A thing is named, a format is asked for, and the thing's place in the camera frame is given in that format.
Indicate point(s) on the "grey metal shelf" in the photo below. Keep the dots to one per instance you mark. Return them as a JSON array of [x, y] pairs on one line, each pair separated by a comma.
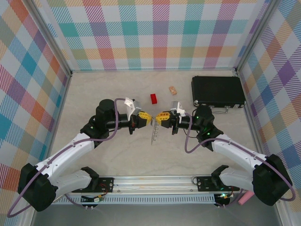
[[152, 216]]

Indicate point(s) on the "black connector with green light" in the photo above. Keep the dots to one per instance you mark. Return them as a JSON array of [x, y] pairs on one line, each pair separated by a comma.
[[221, 200]]

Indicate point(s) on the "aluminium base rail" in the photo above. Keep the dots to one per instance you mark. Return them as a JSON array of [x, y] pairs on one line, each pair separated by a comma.
[[152, 183]]

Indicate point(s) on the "black carrying case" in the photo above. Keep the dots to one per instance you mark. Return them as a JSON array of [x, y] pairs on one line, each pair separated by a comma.
[[216, 90]]

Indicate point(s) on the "aluminium side rail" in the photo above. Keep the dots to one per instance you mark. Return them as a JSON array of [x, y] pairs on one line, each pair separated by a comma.
[[253, 120], [63, 101]]

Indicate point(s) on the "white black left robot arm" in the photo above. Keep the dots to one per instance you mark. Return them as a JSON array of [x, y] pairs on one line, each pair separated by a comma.
[[70, 150]]

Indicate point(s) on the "small orange eraser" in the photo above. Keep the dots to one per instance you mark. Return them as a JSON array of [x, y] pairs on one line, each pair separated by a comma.
[[173, 91]]

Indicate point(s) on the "pink foam cylinder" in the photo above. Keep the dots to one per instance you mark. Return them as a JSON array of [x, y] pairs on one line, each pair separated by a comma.
[[245, 197]]

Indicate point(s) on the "aluminium back rail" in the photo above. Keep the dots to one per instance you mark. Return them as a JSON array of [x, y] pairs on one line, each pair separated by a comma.
[[152, 70]]

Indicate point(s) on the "red plastic block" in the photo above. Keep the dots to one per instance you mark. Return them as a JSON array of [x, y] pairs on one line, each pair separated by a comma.
[[154, 99]]

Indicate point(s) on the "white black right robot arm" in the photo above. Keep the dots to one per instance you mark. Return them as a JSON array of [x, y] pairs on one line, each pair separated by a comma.
[[240, 153]]

